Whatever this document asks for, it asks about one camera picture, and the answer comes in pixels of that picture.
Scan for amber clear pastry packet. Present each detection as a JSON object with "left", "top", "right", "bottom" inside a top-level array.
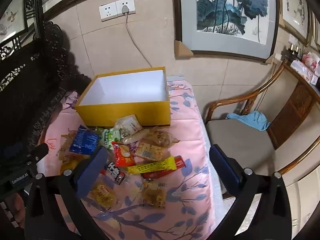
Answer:
[{"left": 140, "top": 180, "right": 168, "bottom": 209}]

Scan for brown clear snack packet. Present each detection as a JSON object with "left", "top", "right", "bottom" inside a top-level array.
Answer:
[{"left": 59, "top": 130, "right": 83, "bottom": 160}]

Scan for floral wrapped packs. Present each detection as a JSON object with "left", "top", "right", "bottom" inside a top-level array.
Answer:
[{"left": 291, "top": 51, "right": 320, "bottom": 84}]

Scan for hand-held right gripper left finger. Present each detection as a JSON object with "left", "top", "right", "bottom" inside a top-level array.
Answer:
[{"left": 25, "top": 146, "right": 118, "bottom": 240}]

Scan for clear cracker packet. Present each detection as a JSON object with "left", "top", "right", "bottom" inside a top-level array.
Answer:
[{"left": 135, "top": 141, "right": 167, "bottom": 162}]

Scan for yellow snack bar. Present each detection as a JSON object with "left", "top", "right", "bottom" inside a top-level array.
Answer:
[{"left": 127, "top": 156, "right": 177, "bottom": 175}]

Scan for green snack packet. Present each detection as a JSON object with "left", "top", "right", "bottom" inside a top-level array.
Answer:
[{"left": 96, "top": 127, "right": 123, "bottom": 150}]

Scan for pastry packet with red oval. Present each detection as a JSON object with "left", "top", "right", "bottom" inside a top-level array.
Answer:
[{"left": 87, "top": 177, "right": 119, "bottom": 212}]

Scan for wooden armchair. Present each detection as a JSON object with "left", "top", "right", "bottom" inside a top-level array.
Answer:
[{"left": 204, "top": 61, "right": 320, "bottom": 200}]

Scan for grey power cable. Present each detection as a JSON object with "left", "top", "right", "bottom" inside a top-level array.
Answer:
[{"left": 125, "top": 14, "right": 153, "bottom": 68}]

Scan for framed lotus painting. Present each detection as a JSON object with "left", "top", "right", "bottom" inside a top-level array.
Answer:
[{"left": 171, "top": 0, "right": 280, "bottom": 63}]

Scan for plain yellow snack packet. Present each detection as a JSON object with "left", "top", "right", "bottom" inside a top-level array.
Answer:
[{"left": 61, "top": 159, "right": 85, "bottom": 178}]

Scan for cream cabinet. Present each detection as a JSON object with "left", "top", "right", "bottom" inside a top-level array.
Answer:
[{"left": 282, "top": 135, "right": 320, "bottom": 230}]

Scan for person's left hand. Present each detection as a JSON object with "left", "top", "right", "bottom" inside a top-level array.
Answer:
[{"left": 5, "top": 194, "right": 27, "bottom": 228}]

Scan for clear sausage stick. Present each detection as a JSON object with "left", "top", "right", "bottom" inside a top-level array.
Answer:
[{"left": 122, "top": 129, "right": 150, "bottom": 145}]

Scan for blue snack packet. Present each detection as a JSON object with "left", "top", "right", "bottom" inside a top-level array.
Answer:
[{"left": 69, "top": 125, "right": 102, "bottom": 155}]

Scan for yellow cardboard box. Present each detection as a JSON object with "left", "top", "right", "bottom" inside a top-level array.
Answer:
[{"left": 74, "top": 66, "right": 172, "bottom": 130}]

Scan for dark carved wooden furniture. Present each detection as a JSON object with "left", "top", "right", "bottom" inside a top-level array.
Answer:
[{"left": 0, "top": 0, "right": 93, "bottom": 155}]

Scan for clear bag of puffed snacks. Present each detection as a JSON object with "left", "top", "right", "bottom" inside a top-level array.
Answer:
[{"left": 147, "top": 130, "right": 180, "bottom": 148}]

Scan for light blue cloth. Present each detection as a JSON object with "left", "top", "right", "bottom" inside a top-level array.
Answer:
[{"left": 226, "top": 110, "right": 271, "bottom": 131}]

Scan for white wall socket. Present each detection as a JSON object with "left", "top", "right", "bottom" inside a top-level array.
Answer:
[
  {"left": 99, "top": 2, "right": 118, "bottom": 22},
  {"left": 116, "top": 0, "right": 137, "bottom": 17}
]

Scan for framed bird painting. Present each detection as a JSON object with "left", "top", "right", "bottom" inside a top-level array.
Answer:
[{"left": 0, "top": 0, "right": 30, "bottom": 43}]

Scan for red snack packet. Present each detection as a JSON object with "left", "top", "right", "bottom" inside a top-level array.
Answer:
[{"left": 111, "top": 141, "right": 137, "bottom": 167}]

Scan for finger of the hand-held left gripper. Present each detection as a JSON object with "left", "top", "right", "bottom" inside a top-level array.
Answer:
[{"left": 25, "top": 142, "right": 49, "bottom": 167}]

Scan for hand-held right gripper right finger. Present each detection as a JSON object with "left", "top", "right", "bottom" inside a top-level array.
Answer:
[{"left": 209, "top": 144, "right": 293, "bottom": 240}]

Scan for gold framed branch painting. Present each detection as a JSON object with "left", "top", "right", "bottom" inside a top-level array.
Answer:
[{"left": 279, "top": 0, "right": 313, "bottom": 45}]

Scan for black snack packet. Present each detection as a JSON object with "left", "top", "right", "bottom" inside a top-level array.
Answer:
[{"left": 104, "top": 161, "right": 127, "bottom": 185}]

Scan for pink floral blanket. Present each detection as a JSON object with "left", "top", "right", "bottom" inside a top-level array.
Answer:
[{"left": 37, "top": 75, "right": 223, "bottom": 240}]

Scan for red snack bar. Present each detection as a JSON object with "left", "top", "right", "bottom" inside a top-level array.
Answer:
[{"left": 141, "top": 156, "right": 187, "bottom": 179}]

